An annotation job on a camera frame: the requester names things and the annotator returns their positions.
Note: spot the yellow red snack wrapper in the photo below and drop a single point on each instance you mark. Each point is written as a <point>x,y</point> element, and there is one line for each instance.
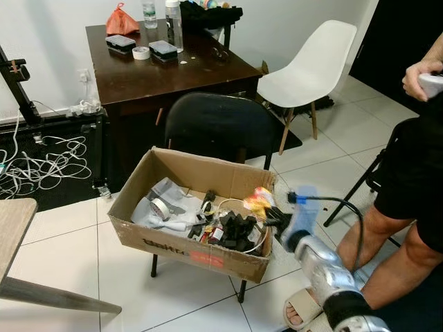
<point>259,200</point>

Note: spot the white handheld controller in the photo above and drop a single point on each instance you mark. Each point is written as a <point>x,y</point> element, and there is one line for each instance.
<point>432,84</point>

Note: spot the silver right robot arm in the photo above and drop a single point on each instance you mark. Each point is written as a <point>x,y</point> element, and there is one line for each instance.
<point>325,266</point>

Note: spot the person's forearm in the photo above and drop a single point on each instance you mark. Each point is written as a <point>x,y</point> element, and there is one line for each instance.
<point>436,48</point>

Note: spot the person's hand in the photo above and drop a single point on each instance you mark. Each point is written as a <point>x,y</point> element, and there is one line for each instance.
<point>412,76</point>

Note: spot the black plastic parts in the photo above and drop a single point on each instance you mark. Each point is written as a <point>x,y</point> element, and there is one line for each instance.
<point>239,232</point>

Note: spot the brown cardboard box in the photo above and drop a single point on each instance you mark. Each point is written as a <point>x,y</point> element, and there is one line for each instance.
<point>187,242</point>

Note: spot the beige sandal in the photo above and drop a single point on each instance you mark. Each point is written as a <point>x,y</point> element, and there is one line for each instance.
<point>301,311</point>

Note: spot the black folding chair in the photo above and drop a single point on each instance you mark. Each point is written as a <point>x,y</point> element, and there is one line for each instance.
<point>367,173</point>

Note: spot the black padded chair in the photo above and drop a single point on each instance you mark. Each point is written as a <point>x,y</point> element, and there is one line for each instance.
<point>218,124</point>

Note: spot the grey plastic bag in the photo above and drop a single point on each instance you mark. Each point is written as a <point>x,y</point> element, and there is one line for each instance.
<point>166,197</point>

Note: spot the silver tape roll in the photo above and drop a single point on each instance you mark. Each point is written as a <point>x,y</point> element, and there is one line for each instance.
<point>160,207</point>

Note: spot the seated person in black clothes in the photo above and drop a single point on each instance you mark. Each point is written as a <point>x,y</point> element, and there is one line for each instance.
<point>412,173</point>

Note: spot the white plastic chair wooden legs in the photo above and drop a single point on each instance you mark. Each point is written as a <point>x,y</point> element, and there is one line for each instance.
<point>311,66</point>

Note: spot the dark brown wooden desk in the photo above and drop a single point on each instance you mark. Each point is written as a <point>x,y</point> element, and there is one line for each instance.
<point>173,79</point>

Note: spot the flat black case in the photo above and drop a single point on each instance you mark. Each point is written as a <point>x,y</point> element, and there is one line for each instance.
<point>164,50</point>
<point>120,43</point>

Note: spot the black bag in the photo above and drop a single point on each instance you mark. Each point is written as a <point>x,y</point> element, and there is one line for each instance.
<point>211,15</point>

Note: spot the white tape roll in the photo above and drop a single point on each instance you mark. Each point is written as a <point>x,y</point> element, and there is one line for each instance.
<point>141,53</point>

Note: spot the black floor mat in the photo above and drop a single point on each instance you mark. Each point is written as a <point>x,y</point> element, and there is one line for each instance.
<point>62,194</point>

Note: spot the tall clear water bottle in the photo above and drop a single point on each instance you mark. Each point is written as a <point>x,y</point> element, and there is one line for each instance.
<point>174,28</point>

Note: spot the white power strip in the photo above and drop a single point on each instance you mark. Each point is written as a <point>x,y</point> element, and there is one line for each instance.
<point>84,108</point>

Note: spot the small clear water bottle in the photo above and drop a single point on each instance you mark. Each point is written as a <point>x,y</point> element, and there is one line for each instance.
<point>149,15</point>

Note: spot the orange plastic bag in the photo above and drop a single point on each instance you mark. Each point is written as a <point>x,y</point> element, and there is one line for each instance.
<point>121,22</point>

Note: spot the light wooden table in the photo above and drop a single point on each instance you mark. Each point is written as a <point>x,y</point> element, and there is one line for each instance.
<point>14,228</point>

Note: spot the black metal stand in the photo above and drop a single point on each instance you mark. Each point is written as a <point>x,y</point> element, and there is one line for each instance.
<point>17,86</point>

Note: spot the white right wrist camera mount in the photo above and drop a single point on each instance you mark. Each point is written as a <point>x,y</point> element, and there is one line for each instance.
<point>303,218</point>

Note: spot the white wall socket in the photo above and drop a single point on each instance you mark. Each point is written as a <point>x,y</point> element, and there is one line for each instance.
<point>84,76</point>

